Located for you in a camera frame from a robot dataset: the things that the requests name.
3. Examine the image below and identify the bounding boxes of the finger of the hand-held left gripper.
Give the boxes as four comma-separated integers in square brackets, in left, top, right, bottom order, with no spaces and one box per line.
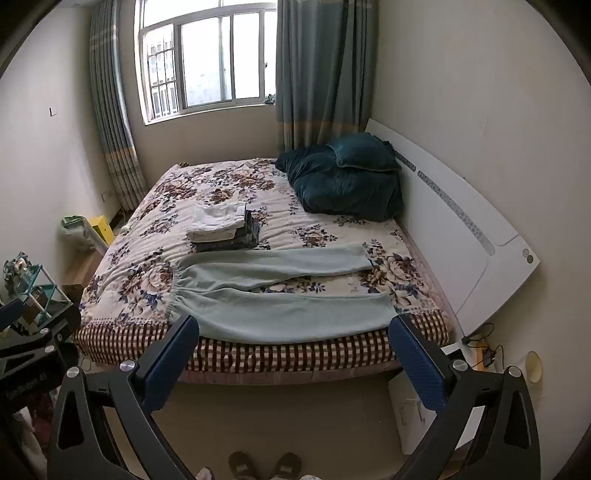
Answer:
[0,298,27,330]

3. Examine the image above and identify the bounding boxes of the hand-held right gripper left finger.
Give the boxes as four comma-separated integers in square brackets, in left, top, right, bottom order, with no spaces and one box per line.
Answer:
[46,315,200,480]

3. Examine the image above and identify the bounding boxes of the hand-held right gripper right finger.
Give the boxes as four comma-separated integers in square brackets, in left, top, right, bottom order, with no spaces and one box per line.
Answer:
[388,314,542,480]

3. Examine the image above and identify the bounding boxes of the light green pants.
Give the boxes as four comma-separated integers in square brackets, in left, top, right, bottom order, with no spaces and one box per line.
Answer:
[168,244,399,344]

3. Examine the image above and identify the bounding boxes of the white cardboard box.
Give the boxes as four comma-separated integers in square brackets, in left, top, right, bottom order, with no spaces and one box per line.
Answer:
[387,369,445,456]

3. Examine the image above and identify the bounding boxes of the green plastic bag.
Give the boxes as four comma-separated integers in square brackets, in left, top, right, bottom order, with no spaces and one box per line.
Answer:
[60,215,99,253]

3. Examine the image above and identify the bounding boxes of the yellow box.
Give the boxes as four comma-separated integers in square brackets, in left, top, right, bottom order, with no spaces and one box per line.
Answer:
[88,215,116,256]

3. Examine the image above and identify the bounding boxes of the white headboard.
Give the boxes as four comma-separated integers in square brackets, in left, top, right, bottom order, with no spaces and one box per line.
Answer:
[362,117,541,337]

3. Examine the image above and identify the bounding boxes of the brown slipper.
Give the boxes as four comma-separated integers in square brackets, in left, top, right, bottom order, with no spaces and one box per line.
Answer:
[271,452,302,480]
[228,451,253,480]

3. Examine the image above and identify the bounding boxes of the floral plush blanket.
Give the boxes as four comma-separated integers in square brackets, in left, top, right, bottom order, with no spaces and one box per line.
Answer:
[74,158,455,374]

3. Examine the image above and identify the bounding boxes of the white folded garment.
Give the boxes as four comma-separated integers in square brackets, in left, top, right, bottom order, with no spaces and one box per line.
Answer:
[186,202,247,241]

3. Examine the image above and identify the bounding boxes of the dark folded garment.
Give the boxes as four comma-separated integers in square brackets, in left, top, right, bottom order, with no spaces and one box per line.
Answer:
[194,210,271,253]

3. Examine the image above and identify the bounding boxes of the teal quilt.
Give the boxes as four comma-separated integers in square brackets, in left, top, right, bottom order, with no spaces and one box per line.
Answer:
[276,138,404,220]

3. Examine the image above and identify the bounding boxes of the teal pillow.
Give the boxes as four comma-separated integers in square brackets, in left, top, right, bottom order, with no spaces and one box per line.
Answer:
[327,132,402,174]

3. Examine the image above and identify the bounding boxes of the blue-grey striped curtain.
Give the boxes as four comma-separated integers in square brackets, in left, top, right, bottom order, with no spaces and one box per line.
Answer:
[89,0,147,210]
[276,0,375,155]

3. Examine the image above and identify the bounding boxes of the window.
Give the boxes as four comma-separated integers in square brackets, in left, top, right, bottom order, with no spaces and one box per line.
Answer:
[134,0,280,125]

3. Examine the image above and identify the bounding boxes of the teal wire rack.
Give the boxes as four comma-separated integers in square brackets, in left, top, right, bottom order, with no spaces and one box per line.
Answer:
[0,251,75,334]

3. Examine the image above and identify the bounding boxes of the black charger cable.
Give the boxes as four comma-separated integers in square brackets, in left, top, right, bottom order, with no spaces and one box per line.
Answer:
[462,323,505,366]

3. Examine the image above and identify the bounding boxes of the cream round wall fixture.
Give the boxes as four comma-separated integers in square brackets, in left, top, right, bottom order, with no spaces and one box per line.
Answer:
[526,351,545,384]

